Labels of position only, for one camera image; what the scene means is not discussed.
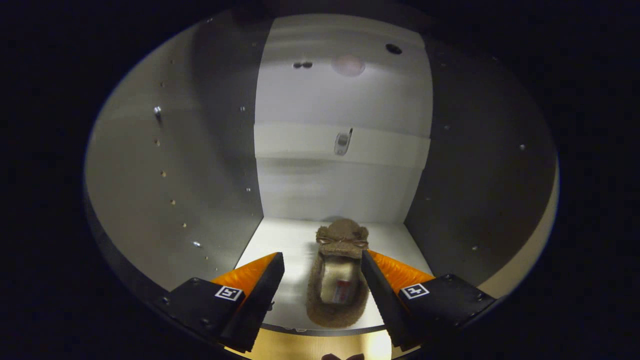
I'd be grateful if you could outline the brown fuzzy shoe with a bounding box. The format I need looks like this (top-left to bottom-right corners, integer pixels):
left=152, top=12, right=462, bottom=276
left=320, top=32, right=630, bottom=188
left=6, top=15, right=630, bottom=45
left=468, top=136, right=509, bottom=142
left=305, top=217, right=371, bottom=330

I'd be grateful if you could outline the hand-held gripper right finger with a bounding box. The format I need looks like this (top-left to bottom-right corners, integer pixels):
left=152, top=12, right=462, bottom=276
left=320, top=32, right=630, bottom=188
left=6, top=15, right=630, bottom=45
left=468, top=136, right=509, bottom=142
left=360, top=249, right=498, bottom=351

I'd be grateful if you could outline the grey shoe cabinet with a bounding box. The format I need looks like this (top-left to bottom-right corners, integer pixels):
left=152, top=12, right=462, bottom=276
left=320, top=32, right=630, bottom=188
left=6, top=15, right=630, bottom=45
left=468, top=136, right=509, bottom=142
left=83, top=9, right=559, bottom=337

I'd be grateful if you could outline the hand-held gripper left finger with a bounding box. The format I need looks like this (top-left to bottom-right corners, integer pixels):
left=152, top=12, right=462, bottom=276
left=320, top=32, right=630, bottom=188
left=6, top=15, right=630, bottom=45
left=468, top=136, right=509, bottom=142
left=157, top=251, right=286, bottom=354

